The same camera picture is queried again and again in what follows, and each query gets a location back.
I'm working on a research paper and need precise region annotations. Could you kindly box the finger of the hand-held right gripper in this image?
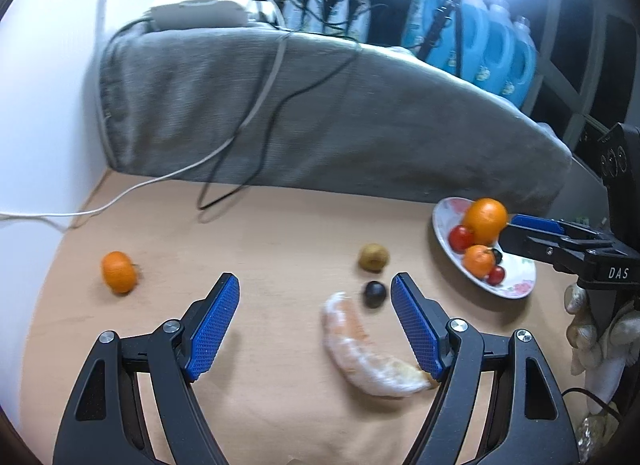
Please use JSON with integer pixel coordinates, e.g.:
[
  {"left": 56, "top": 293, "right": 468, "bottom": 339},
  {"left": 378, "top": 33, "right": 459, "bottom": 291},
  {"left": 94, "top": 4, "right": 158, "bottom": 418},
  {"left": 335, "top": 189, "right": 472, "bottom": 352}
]
[
  {"left": 511, "top": 214, "right": 608, "bottom": 241},
  {"left": 500, "top": 224, "right": 616, "bottom": 276}
]

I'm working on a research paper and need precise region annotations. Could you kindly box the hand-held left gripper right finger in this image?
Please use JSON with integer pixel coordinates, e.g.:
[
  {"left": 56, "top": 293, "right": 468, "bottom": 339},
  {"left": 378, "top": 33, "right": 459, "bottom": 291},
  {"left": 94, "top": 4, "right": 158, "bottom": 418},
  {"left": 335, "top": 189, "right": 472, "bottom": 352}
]
[{"left": 391, "top": 272, "right": 581, "bottom": 465}]

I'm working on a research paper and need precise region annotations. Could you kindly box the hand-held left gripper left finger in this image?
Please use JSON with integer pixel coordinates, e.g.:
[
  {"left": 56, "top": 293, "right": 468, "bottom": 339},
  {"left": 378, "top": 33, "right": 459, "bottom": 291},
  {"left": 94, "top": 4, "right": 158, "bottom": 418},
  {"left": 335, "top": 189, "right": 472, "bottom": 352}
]
[{"left": 52, "top": 272, "right": 241, "bottom": 465}]

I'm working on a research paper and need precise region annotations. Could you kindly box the floral white plate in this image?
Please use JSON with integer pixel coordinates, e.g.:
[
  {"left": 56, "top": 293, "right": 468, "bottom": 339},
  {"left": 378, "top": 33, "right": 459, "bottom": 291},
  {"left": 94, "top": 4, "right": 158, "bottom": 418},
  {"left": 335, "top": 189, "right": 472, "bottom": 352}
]
[{"left": 432, "top": 197, "right": 537, "bottom": 300}]

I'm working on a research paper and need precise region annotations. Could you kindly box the large orange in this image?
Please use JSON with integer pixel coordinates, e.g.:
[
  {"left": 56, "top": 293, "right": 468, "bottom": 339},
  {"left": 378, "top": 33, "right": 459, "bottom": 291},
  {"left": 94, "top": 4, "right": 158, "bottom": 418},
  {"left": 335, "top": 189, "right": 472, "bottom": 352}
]
[{"left": 462, "top": 198, "right": 508, "bottom": 247}]

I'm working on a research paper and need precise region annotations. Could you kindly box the large cherry tomato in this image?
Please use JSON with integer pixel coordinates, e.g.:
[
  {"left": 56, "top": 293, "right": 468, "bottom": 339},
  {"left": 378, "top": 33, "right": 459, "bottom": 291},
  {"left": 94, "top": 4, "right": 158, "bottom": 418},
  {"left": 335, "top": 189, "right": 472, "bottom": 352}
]
[{"left": 448, "top": 225, "right": 476, "bottom": 252}]

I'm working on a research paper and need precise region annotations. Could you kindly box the peeled pomelo segment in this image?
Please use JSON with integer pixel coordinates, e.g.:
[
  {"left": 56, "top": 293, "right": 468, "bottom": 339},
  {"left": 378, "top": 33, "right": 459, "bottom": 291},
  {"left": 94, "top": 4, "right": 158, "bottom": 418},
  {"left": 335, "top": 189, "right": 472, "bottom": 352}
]
[{"left": 320, "top": 291, "right": 436, "bottom": 398}]

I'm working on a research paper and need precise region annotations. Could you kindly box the small mandarin with stem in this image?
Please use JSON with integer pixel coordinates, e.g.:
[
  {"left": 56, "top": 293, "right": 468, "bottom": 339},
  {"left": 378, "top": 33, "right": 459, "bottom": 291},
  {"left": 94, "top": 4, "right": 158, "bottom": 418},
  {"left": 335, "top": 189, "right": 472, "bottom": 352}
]
[{"left": 101, "top": 251, "right": 137, "bottom": 294}]

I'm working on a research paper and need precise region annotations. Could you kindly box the person's right hand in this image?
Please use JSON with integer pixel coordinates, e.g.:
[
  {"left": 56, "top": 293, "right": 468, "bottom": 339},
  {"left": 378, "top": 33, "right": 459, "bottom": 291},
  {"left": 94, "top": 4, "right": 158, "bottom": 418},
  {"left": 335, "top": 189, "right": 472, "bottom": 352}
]
[{"left": 565, "top": 284, "right": 636, "bottom": 411}]

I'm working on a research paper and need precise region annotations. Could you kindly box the black tripod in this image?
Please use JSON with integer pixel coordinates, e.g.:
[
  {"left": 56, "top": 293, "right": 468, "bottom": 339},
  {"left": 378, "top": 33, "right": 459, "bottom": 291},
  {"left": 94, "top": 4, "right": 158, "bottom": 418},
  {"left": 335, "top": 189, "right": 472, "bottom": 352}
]
[{"left": 417, "top": 0, "right": 463, "bottom": 62}]

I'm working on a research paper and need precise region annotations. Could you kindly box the grey blanket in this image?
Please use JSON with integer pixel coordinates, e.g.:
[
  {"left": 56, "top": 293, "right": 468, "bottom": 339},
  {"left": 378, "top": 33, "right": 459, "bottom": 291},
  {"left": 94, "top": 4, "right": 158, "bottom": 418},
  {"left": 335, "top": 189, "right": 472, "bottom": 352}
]
[{"left": 98, "top": 25, "right": 574, "bottom": 216}]

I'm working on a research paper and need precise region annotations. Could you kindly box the white power strip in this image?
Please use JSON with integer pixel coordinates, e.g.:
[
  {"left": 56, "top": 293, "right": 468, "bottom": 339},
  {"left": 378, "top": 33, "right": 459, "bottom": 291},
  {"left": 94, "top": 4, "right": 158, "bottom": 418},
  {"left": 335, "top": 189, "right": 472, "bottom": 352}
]
[{"left": 149, "top": 0, "right": 248, "bottom": 32}]

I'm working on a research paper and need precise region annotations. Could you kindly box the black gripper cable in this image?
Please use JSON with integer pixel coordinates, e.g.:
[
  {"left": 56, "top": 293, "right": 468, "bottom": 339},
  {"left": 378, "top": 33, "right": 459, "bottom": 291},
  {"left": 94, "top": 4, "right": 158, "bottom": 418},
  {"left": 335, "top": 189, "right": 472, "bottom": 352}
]
[{"left": 562, "top": 387, "right": 623, "bottom": 416}]

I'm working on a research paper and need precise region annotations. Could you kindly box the grey window frame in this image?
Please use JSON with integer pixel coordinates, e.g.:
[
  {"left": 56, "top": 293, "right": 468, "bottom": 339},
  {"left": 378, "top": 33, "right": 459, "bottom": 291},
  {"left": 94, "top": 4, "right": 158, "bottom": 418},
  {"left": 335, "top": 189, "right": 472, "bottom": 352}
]
[{"left": 197, "top": 0, "right": 640, "bottom": 180}]

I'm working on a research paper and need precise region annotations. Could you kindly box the long black cable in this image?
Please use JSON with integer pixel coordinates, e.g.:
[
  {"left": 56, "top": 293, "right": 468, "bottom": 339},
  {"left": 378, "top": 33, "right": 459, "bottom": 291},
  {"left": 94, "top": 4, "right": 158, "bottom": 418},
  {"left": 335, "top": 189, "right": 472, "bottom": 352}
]
[{"left": 196, "top": 35, "right": 364, "bottom": 210}]

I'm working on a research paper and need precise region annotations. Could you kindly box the long white cable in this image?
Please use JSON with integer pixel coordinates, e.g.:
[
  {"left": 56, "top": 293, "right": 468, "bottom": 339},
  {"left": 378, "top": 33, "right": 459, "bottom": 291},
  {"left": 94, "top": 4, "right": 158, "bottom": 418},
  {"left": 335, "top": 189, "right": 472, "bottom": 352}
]
[{"left": 0, "top": 25, "right": 293, "bottom": 233}]

